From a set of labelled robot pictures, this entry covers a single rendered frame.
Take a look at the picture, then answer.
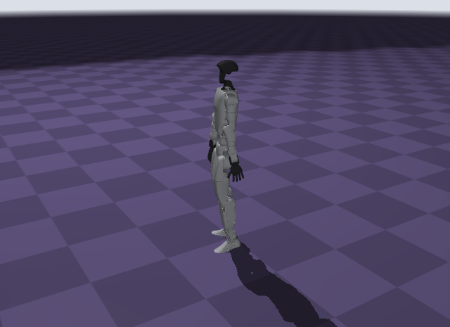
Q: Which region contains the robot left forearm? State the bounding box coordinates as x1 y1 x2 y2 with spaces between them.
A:
224 126 238 163

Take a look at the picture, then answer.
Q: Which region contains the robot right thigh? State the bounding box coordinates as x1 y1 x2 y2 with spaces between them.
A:
211 148 233 197

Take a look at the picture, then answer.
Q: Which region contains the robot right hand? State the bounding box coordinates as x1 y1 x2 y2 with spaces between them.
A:
207 139 216 163

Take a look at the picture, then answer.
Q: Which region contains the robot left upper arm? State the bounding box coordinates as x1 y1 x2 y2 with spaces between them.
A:
222 94 238 135

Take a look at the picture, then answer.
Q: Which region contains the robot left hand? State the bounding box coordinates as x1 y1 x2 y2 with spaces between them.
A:
228 156 244 182

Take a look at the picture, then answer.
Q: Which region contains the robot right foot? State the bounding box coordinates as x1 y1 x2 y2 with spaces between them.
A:
212 229 237 238

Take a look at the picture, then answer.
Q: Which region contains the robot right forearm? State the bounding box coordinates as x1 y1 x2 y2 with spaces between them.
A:
209 121 219 145

